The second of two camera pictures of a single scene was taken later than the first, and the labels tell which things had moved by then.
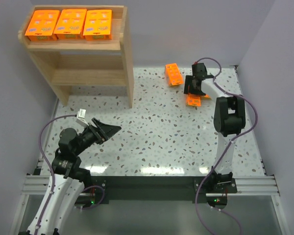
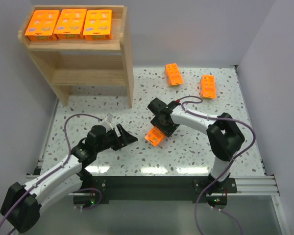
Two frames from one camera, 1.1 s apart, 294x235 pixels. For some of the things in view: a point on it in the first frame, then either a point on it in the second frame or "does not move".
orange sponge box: [173, 74] does not move
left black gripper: [98, 132] to [119, 137]
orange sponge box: [193, 100] to [155, 136]
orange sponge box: [98, 25] does not move
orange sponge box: [43, 26] does not move
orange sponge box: [71, 24] does not move
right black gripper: [194, 82] to [158, 123]
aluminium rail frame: [261, 186] does not move
